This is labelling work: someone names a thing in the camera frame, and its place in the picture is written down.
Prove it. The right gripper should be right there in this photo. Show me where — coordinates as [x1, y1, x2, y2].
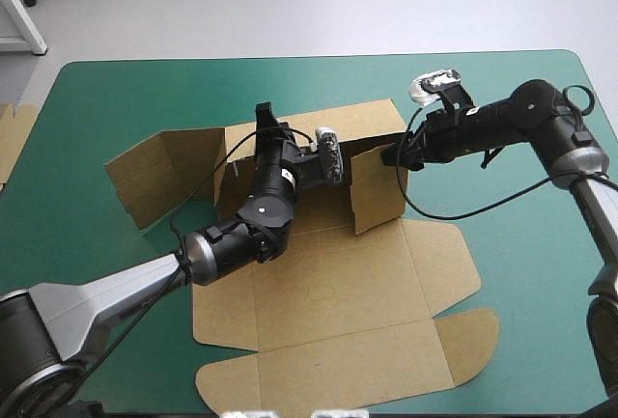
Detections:
[379, 112, 468, 168]

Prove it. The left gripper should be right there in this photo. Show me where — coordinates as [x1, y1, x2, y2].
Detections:
[253, 101, 303, 173]

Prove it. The brown cardboard box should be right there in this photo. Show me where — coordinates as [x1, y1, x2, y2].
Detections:
[104, 98, 501, 413]

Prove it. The flat brown cardboard sheet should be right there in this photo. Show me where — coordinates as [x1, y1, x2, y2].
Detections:
[0, 102, 40, 188]

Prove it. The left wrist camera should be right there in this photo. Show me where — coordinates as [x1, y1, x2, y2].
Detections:
[299, 126, 346, 186]

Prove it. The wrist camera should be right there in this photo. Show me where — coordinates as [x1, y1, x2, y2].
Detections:
[409, 68, 477, 118]
[299, 126, 346, 186]

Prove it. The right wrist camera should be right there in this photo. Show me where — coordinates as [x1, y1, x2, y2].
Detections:
[409, 68, 477, 118]

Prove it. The white desk frame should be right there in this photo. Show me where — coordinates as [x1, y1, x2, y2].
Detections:
[0, 0, 49, 56]

